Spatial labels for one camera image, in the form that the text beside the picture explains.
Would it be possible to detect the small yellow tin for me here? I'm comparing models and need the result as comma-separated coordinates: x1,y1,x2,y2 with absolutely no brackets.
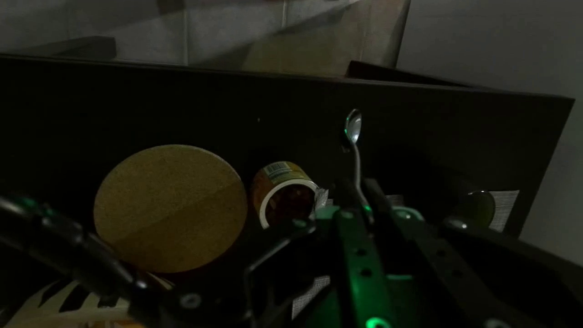
249,159,317,229

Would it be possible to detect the black side table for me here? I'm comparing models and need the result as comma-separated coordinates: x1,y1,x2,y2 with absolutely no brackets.
0,52,575,328

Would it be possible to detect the round cork coaster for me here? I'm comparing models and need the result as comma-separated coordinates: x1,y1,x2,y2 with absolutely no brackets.
92,143,247,272

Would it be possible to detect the silver spoon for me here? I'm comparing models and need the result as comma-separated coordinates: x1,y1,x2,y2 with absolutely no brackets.
342,108,371,212

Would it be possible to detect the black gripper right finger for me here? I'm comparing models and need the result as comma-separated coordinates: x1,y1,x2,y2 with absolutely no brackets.
362,178,510,328

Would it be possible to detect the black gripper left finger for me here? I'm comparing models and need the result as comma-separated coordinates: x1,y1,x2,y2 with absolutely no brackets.
331,209,393,328

